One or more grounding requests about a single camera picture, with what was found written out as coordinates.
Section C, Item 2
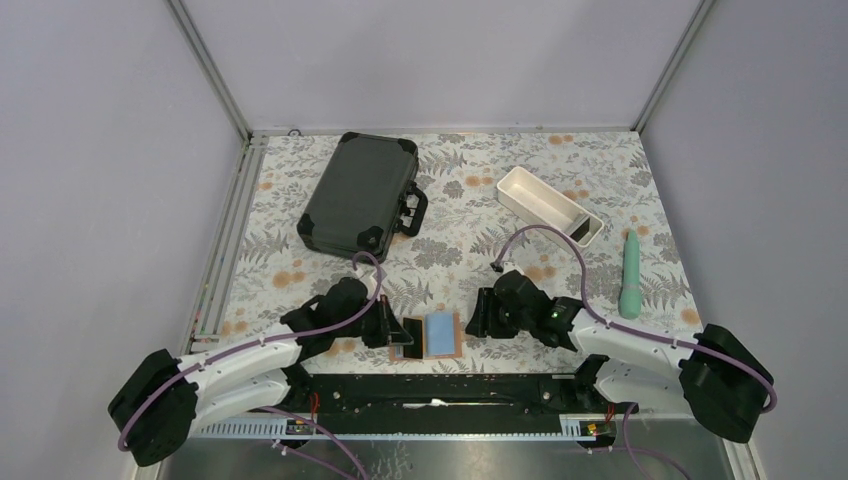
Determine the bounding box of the floral patterned table mat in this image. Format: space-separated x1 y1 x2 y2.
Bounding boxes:
221 132 702 344

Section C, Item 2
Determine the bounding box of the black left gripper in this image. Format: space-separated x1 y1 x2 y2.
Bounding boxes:
334 294 413 349

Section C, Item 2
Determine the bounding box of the aluminium frame rail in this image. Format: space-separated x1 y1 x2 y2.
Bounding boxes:
167 1 267 354

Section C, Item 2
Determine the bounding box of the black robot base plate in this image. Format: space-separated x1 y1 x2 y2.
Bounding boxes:
271 366 629 423

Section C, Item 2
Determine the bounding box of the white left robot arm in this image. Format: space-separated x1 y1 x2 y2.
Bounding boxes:
107 277 412 467

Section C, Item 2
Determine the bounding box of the perforated metal cable tray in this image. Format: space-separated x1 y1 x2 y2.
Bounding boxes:
191 409 616 443

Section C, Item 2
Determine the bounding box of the black credit card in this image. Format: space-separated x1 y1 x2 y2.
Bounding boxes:
402 317 425 360

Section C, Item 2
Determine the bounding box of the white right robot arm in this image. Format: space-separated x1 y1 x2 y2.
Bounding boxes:
465 271 774 443

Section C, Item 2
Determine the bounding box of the black card in tray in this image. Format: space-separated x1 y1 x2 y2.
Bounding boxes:
566 216 591 243

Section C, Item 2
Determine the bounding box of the black hard carrying case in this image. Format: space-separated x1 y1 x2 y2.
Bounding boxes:
296 132 429 262

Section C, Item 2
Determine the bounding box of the mint green cylindrical tube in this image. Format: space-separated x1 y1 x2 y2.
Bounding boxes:
618 230 642 320

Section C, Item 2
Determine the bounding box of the white rectangular plastic tray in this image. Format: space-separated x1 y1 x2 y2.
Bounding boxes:
496 167 605 250

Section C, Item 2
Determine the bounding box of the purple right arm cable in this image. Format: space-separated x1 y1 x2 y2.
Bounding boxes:
491 224 780 415

